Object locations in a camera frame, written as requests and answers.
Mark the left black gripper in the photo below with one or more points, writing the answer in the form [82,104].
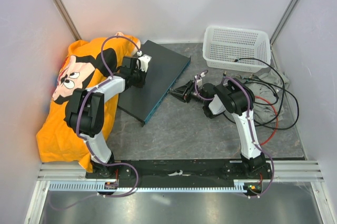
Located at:
[141,83]

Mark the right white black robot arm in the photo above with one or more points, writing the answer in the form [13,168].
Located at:
[236,99]

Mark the white slotted cable duct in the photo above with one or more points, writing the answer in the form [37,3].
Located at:
[92,186]

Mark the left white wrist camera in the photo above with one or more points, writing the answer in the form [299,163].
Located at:
[143,62]

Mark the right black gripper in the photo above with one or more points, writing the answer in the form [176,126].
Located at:
[182,92]

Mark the dark blue network switch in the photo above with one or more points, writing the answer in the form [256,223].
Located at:
[165,67]

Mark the grey cloth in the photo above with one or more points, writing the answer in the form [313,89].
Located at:
[262,111]

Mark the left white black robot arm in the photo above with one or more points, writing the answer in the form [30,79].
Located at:
[85,111]

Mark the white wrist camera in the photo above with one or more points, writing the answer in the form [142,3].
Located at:
[199,79]
[143,62]

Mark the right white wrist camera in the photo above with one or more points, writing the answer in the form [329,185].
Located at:
[199,79]

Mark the white plastic basket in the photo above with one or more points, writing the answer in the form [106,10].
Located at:
[236,49]

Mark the orange mickey mouse cloth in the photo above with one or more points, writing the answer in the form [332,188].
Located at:
[87,64]

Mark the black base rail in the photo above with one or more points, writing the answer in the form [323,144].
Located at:
[197,172]

